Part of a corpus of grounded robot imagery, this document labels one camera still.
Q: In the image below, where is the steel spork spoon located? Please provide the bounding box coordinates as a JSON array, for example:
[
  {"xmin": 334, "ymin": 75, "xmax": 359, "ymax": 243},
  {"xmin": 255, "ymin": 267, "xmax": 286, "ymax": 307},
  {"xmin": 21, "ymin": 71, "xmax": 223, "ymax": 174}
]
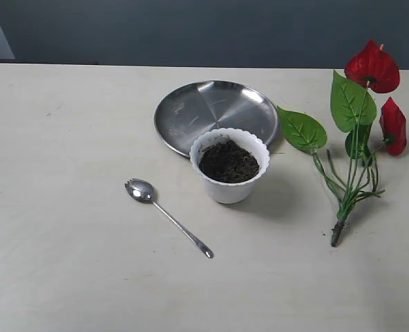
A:
[{"xmin": 124, "ymin": 178, "xmax": 214, "ymax": 259}]

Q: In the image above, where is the artificial red anthurium plant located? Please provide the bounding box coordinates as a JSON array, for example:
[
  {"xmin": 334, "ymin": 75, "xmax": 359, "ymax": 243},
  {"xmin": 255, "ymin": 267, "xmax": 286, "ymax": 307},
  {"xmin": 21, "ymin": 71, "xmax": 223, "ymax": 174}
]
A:
[{"xmin": 276, "ymin": 39, "xmax": 407, "ymax": 248}]

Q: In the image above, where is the white scalloped flower pot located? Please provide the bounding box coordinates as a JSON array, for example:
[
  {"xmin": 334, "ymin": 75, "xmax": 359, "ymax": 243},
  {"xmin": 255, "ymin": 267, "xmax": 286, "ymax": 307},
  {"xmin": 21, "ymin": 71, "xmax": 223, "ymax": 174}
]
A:
[{"xmin": 189, "ymin": 128, "xmax": 270, "ymax": 204}]

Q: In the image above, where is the round steel plate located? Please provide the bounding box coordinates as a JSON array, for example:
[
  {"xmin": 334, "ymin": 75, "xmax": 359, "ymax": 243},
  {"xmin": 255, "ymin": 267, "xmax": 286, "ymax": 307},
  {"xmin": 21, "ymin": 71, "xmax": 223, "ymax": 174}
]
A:
[{"xmin": 154, "ymin": 80, "xmax": 280, "ymax": 157}]

